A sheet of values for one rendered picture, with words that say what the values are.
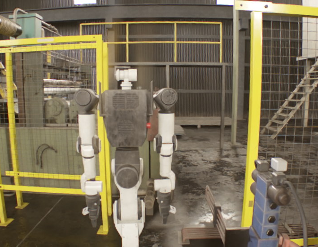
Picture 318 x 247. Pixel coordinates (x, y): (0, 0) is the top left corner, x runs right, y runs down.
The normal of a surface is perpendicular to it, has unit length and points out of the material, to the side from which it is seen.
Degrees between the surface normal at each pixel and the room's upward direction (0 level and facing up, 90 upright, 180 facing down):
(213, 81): 90
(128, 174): 90
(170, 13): 90
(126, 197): 100
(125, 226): 60
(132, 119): 105
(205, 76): 90
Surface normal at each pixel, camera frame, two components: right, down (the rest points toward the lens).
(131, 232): 0.10, -0.38
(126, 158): 0.07, -0.61
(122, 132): 0.11, 0.39
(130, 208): 0.11, 0.07
